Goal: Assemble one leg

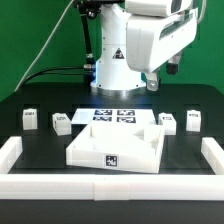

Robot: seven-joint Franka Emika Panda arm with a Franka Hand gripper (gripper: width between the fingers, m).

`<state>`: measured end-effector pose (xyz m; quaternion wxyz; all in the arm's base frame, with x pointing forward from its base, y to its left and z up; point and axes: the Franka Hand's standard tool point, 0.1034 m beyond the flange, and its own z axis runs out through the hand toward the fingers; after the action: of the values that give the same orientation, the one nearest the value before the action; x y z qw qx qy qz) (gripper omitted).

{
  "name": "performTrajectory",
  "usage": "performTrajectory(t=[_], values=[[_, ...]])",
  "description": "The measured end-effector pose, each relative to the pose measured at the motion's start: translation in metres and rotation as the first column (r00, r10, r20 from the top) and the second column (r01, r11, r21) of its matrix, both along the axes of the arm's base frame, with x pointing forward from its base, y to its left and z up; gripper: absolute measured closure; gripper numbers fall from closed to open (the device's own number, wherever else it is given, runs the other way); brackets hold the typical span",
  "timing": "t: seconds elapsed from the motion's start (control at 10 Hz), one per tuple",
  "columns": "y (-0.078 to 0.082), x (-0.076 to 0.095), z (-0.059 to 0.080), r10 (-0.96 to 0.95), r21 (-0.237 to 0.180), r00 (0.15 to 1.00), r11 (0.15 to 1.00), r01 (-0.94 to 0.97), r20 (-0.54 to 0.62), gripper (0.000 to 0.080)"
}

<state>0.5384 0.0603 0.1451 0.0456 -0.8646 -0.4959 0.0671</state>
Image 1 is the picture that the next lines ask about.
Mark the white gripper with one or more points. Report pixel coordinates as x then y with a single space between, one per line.
151 41

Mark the white square tabletop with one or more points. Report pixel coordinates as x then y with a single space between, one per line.
118 146

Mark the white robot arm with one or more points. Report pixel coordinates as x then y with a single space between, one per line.
113 76

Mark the white sheet with tags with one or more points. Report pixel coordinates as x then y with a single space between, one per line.
139 116

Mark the white U-shaped obstacle fence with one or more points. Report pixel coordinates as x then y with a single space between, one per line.
101 187

